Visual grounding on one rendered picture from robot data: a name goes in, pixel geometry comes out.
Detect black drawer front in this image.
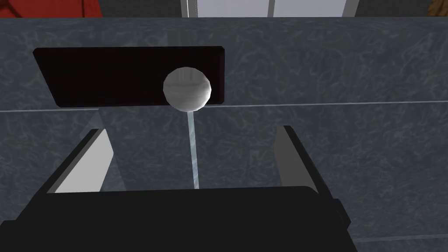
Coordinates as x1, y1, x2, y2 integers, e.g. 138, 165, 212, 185
32, 45, 225, 109

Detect window with grey frame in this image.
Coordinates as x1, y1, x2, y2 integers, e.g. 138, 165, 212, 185
181, 0, 357, 18

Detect red flat shape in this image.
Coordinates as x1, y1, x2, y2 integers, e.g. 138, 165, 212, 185
0, 0, 103, 19

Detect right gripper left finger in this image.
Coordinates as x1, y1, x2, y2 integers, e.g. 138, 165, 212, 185
46, 128, 115, 194

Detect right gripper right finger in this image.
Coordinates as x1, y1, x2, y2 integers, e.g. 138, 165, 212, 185
273, 125, 334, 201

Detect grey round knob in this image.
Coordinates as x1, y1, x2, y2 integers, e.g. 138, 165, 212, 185
163, 67, 212, 112

